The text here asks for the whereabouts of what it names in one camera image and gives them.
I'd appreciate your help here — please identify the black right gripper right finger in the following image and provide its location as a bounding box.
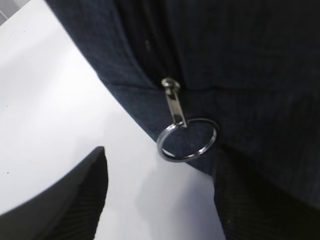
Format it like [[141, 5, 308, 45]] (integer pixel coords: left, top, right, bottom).
[[212, 146, 320, 240]]

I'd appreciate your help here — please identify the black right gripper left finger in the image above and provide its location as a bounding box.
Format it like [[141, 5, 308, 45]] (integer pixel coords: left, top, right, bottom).
[[0, 146, 108, 240]]

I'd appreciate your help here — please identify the navy blue fabric lunch bag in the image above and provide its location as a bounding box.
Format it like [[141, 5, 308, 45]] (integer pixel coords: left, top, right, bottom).
[[47, 0, 320, 208]]

